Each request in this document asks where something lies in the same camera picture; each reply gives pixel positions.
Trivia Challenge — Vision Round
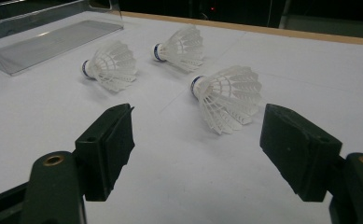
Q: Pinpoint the white plastic shuttlecock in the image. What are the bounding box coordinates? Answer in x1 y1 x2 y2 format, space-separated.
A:
152 24 205 73
190 64 263 135
81 40 139 93

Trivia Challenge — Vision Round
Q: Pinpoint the clear plastic tray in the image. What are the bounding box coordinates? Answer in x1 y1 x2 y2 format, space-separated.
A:
0 0 125 77

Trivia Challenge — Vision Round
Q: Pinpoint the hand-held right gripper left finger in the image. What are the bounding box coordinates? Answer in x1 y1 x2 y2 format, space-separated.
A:
75 103 136 203

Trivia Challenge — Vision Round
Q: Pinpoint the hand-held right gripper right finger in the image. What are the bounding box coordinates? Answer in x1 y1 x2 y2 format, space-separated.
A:
259 103 343 203

